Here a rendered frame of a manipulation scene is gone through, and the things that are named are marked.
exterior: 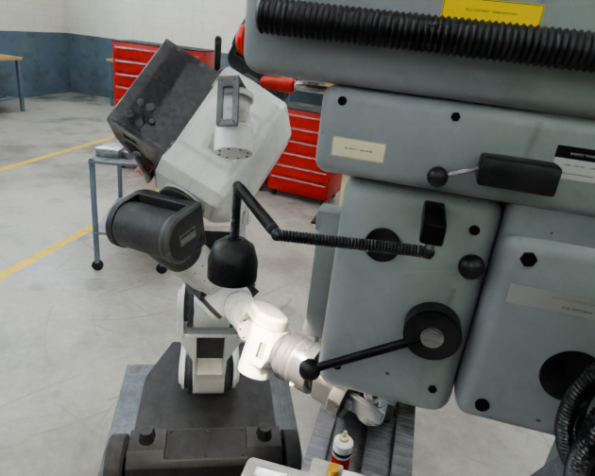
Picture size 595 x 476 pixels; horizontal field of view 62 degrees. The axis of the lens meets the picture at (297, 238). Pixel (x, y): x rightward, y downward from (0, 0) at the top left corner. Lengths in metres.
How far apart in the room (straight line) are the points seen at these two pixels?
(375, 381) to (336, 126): 0.35
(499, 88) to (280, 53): 0.23
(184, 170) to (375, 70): 0.50
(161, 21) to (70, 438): 9.34
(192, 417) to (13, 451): 1.04
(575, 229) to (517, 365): 0.18
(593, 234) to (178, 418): 1.43
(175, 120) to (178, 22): 9.89
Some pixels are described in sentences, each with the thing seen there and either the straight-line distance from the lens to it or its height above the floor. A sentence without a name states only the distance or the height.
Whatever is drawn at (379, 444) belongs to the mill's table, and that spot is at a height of 0.93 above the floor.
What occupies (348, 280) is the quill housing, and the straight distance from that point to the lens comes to 0.64.
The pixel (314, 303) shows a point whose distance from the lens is 0.76.
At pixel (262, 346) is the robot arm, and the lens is 0.91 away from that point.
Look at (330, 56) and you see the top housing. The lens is 0.55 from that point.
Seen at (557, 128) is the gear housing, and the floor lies 1.72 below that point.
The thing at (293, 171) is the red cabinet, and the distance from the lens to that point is 5.51.
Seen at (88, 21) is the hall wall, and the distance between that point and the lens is 11.91.
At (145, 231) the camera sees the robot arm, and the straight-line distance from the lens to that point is 0.92.
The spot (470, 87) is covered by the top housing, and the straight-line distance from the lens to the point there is 0.54.
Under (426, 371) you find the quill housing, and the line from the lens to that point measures 0.70.
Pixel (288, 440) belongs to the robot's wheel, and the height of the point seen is 0.60.
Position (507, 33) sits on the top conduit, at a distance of 0.51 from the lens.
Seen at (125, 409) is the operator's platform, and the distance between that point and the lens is 2.07.
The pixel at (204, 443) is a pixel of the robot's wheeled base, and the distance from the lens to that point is 1.66.
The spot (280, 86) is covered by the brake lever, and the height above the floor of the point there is 1.70.
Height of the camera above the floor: 1.78
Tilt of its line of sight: 23 degrees down
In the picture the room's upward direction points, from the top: 7 degrees clockwise
